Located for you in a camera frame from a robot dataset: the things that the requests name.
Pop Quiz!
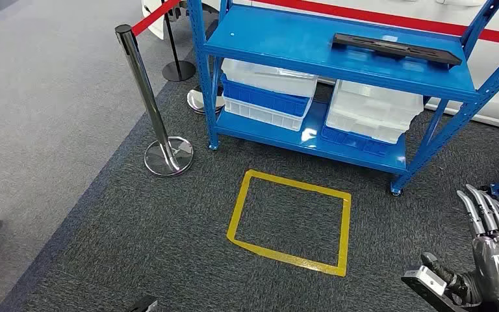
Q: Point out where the yellow floor tape square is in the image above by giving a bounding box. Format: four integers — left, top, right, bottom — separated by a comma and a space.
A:
226, 169, 352, 278

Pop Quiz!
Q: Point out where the thin black stanchion post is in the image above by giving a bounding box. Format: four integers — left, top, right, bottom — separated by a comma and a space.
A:
160, 0, 196, 83

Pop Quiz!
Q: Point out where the white car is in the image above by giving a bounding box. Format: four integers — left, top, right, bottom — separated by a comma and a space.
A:
140, 0, 499, 133

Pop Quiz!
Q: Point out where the blue plastic bin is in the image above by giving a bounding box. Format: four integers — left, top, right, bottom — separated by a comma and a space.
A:
220, 73, 313, 118
320, 123, 392, 158

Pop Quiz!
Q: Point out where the red barrier belt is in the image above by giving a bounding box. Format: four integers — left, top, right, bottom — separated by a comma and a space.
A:
131, 0, 181, 36
253, 0, 499, 47

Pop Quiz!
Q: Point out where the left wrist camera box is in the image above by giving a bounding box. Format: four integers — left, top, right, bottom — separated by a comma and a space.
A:
127, 296, 159, 312

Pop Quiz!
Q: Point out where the chrome stanchion post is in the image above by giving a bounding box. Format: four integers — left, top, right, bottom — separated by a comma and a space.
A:
186, 85, 226, 116
114, 24, 194, 177

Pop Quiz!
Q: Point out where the long black plastic part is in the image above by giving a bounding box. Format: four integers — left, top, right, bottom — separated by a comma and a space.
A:
332, 32, 463, 67

